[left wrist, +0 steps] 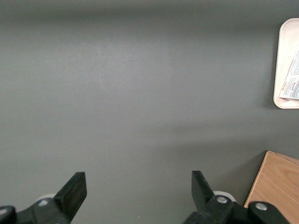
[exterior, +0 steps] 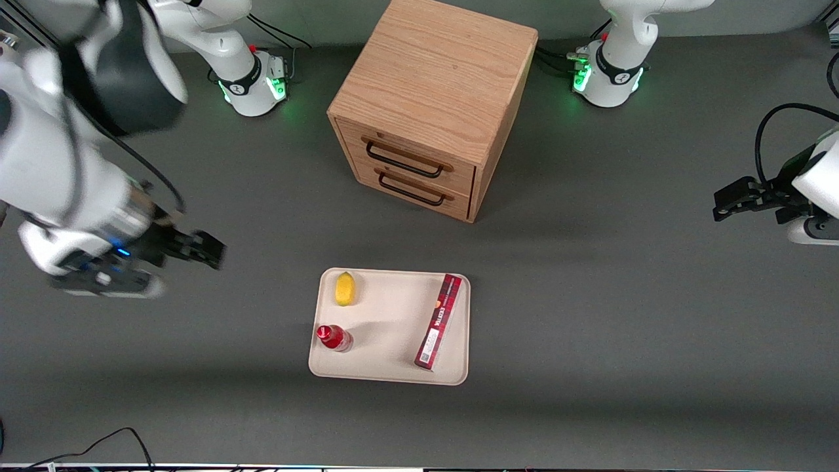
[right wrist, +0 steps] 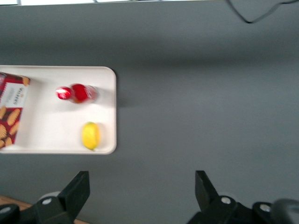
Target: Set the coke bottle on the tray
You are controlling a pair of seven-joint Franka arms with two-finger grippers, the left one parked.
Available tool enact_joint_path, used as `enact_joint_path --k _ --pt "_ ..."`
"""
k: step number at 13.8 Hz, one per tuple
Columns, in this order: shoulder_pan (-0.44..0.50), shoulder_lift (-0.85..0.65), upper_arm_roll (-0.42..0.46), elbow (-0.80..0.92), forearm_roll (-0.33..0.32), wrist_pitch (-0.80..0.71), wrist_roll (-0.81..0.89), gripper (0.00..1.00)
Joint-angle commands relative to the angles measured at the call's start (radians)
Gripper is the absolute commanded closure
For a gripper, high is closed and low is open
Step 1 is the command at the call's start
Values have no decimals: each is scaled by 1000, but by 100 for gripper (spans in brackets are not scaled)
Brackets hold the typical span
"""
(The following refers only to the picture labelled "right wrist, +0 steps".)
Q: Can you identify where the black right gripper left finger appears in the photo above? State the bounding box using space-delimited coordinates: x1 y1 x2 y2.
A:
32 170 91 224

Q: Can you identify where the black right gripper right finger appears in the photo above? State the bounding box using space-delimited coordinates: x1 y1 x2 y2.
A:
186 170 239 224

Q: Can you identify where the red coke bottle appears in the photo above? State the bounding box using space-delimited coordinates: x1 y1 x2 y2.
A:
55 83 99 105

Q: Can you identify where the cream plastic tray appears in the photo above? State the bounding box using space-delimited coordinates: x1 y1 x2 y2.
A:
0 65 117 155

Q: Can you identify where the yellow lemon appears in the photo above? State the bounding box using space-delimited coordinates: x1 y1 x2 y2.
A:
80 121 102 152

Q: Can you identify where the red tartan cookie box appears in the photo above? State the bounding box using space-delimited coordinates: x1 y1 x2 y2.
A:
0 71 31 150

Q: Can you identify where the thin black table-edge cable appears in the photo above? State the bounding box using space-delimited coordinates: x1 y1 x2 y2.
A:
224 0 299 24

